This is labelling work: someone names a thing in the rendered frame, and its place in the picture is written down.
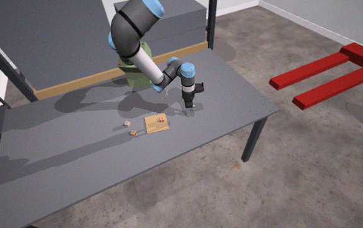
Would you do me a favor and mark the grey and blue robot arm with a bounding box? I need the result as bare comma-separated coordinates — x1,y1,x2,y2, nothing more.
108,0,195,92

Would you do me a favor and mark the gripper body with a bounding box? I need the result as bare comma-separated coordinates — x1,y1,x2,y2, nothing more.
181,82,204,108

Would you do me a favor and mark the tan flat mat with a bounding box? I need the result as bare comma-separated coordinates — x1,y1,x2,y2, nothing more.
145,113,169,134

